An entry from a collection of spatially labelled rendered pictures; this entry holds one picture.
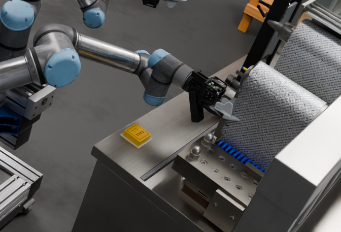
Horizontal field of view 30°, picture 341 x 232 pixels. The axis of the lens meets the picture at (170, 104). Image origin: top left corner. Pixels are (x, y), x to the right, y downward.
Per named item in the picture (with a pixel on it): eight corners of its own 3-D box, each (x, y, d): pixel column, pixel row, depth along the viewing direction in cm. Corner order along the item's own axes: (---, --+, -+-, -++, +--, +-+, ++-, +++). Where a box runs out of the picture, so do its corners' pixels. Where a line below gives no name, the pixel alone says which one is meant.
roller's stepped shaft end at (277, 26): (268, 23, 223) (271, 15, 221) (282, 32, 221) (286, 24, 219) (264, 25, 220) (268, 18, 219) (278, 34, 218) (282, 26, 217)
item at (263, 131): (221, 131, 209) (243, 87, 199) (280, 172, 202) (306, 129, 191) (220, 131, 208) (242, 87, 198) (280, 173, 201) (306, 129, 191)
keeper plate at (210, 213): (205, 212, 197) (218, 188, 191) (232, 232, 194) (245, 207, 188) (201, 216, 195) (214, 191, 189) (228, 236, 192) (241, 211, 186)
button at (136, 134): (134, 128, 221) (136, 122, 219) (149, 139, 218) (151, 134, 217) (122, 135, 215) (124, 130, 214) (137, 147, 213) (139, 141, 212)
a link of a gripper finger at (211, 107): (221, 116, 201) (199, 100, 204) (219, 119, 202) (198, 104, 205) (228, 110, 204) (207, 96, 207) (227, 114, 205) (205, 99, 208)
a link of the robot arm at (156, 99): (155, 88, 228) (164, 63, 221) (166, 108, 220) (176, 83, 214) (135, 88, 224) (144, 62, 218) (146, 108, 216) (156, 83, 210)
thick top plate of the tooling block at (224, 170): (197, 148, 212) (203, 134, 208) (298, 221, 199) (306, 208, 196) (170, 167, 199) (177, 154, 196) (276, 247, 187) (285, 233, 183)
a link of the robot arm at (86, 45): (20, 34, 204) (139, 71, 235) (27, 54, 197) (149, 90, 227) (36, 5, 200) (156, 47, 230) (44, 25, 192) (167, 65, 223)
